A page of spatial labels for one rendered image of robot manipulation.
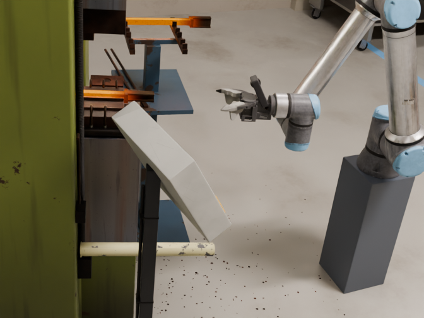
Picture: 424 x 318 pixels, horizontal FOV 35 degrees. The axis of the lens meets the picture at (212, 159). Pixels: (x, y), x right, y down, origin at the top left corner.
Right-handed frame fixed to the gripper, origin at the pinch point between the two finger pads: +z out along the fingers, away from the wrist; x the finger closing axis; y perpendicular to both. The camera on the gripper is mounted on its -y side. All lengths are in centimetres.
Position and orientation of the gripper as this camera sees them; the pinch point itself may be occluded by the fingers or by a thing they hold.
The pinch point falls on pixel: (217, 98)
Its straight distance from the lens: 240.1
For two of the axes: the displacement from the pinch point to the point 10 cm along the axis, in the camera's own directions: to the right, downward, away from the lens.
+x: -1.1, -5.3, 8.4
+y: -0.9, 8.5, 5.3
